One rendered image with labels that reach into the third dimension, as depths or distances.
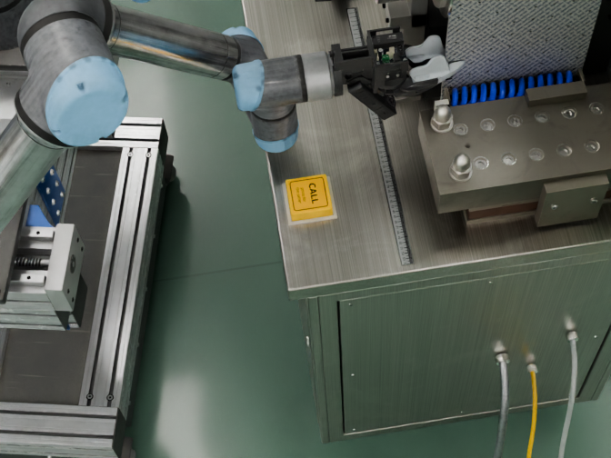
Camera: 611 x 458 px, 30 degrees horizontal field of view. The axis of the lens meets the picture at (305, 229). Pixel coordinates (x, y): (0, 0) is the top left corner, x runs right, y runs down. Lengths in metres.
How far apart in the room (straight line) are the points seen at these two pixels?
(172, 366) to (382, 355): 0.77
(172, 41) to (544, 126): 0.60
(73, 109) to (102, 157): 1.30
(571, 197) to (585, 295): 0.32
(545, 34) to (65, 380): 1.34
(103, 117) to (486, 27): 0.60
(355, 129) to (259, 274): 0.95
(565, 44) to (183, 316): 1.34
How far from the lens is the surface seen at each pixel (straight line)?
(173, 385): 2.78
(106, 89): 1.57
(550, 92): 1.88
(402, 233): 1.89
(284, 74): 1.76
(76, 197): 2.81
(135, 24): 1.76
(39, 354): 2.64
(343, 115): 2.01
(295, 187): 1.91
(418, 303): 1.99
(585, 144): 1.86
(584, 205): 1.88
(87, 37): 1.61
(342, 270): 1.86
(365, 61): 1.76
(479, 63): 1.86
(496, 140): 1.84
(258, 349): 2.79
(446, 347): 2.20
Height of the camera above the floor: 2.56
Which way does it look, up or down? 61 degrees down
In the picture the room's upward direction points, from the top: 5 degrees counter-clockwise
